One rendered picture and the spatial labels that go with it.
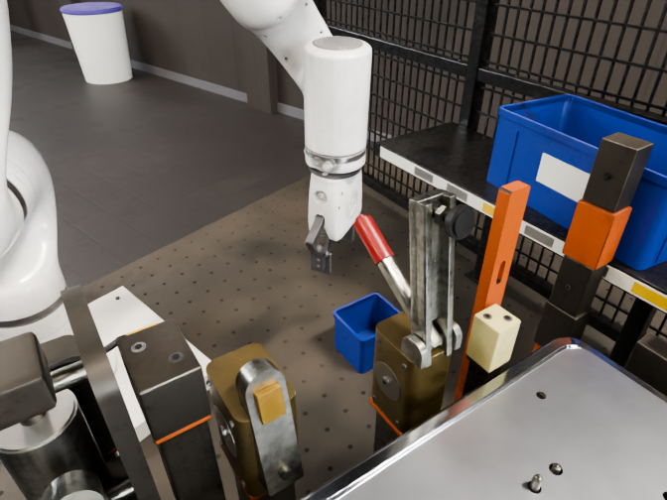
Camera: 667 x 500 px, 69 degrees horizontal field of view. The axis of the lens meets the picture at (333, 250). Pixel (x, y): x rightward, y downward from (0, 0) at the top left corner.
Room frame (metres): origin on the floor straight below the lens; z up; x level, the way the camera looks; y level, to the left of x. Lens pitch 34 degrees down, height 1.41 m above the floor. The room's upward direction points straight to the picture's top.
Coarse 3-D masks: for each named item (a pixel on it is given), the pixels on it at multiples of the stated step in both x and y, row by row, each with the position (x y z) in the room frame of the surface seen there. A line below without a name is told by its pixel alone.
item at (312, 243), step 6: (318, 216) 0.59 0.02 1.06; (318, 222) 0.59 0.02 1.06; (324, 222) 0.59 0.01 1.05; (312, 228) 0.58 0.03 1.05; (318, 228) 0.58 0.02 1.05; (312, 234) 0.57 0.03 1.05; (318, 234) 0.58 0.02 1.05; (306, 240) 0.57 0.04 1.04; (312, 240) 0.56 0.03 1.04; (312, 246) 0.56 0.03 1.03
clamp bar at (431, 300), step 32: (448, 192) 0.38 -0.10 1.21; (416, 224) 0.36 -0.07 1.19; (448, 224) 0.34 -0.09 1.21; (416, 256) 0.36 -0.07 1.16; (448, 256) 0.36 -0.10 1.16; (416, 288) 0.35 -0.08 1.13; (448, 288) 0.36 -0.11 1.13; (416, 320) 0.35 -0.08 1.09; (448, 320) 0.35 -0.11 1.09; (448, 352) 0.35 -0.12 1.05
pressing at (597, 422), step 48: (528, 384) 0.35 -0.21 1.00; (576, 384) 0.35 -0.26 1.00; (624, 384) 0.35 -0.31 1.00; (432, 432) 0.29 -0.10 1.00; (480, 432) 0.29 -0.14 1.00; (528, 432) 0.29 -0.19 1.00; (576, 432) 0.29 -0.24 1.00; (624, 432) 0.29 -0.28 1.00; (336, 480) 0.24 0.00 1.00; (384, 480) 0.24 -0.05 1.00; (432, 480) 0.24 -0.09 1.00; (480, 480) 0.24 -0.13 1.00; (528, 480) 0.24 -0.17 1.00; (576, 480) 0.24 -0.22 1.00; (624, 480) 0.24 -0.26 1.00
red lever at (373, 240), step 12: (360, 216) 0.45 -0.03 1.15; (360, 228) 0.44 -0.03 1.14; (372, 228) 0.44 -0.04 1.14; (372, 240) 0.43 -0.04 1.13; (384, 240) 0.43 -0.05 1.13; (372, 252) 0.42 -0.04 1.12; (384, 252) 0.42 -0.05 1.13; (384, 264) 0.41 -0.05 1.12; (396, 264) 0.41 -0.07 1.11; (384, 276) 0.41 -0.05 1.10; (396, 276) 0.40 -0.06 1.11; (396, 288) 0.39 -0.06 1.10; (408, 288) 0.39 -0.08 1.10; (408, 300) 0.38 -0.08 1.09; (408, 312) 0.37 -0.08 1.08; (432, 324) 0.36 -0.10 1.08; (432, 336) 0.35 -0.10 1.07; (432, 348) 0.34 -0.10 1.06
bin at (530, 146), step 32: (576, 96) 0.83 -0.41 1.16; (512, 128) 0.74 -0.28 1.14; (544, 128) 0.69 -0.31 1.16; (576, 128) 0.82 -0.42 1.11; (608, 128) 0.76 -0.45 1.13; (640, 128) 0.72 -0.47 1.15; (512, 160) 0.73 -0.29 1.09; (544, 160) 0.68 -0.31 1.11; (576, 160) 0.63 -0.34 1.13; (544, 192) 0.66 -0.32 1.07; (576, 192) 0.62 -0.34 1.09; (640, 192) 0.54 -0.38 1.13; (640, 224) 0.53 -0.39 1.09; (640, 256) 0.51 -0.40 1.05
